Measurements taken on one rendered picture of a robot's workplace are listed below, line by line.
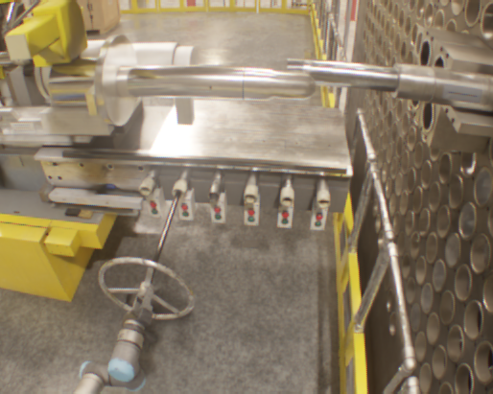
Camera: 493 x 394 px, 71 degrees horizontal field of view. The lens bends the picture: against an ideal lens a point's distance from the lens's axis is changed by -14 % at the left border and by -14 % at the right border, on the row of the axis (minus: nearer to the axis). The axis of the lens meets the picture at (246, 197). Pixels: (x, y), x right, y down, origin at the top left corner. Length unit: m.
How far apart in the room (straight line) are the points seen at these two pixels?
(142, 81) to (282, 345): 1.62
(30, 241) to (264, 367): 1.50
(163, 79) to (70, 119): 0.67
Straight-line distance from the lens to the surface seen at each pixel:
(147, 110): 2.64
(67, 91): 1.76
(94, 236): 2.29
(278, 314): 2.48
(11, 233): 2.48
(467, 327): 2.69
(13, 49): 1.57
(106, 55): 1.59
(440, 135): 2.41
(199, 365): 2.32
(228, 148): 2.08
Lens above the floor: 2.10
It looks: 41 degrees down
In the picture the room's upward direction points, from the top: straight up
